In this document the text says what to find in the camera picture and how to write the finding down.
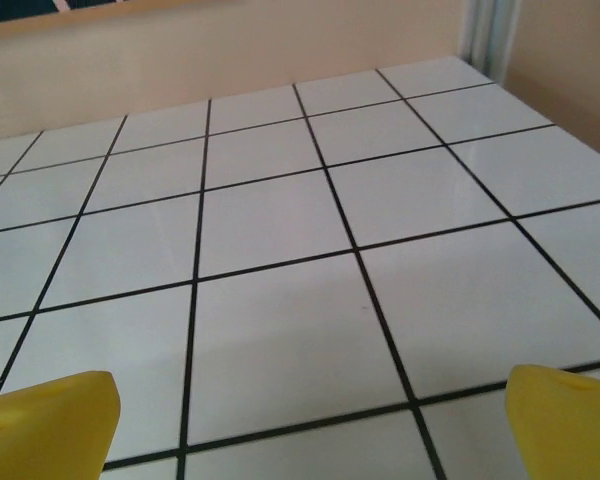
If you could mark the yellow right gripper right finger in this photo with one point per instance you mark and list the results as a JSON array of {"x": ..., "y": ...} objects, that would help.
[{"x": 570, "y": 430}]

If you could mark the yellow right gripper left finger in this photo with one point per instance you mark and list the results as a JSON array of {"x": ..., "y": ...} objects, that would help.
[{"x": 50, "y": 430}]

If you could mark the aluminium frame post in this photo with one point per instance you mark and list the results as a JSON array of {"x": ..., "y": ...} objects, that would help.
[{"x": 485, "y": 35}]

